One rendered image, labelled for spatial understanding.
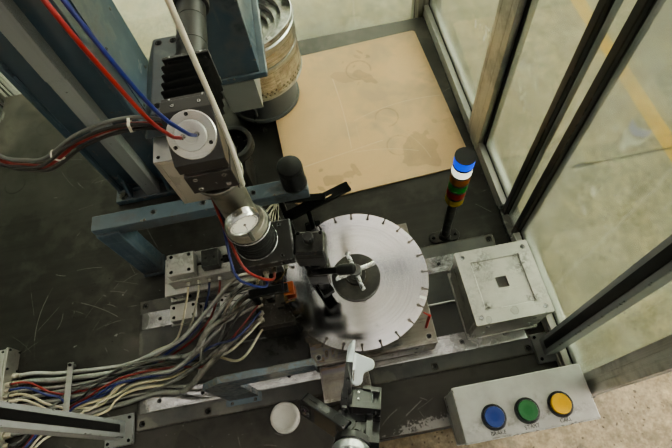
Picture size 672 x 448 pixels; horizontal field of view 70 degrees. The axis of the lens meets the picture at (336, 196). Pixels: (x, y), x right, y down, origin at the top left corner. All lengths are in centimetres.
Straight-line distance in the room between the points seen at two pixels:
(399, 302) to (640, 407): 131
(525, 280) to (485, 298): 11
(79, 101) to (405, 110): 95
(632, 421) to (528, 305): 108
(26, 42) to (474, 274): 108
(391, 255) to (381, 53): 87
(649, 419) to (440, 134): 131
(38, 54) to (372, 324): 90
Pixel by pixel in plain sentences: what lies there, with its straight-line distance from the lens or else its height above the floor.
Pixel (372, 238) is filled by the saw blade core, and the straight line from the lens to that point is 116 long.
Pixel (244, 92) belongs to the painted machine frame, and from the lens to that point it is 101.
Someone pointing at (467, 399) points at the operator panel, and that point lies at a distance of 113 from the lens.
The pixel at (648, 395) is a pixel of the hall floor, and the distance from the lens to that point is 225.
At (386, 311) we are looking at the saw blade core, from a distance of 110.
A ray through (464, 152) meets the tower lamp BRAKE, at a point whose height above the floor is 116.
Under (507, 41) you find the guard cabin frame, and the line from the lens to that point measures 122.
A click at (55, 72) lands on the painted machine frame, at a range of 121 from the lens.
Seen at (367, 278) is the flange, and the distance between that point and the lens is 111.
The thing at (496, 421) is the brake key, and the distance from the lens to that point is 113.
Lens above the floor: 201
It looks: 61 degrees down
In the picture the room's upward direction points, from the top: 10 degrees counter-clockwise
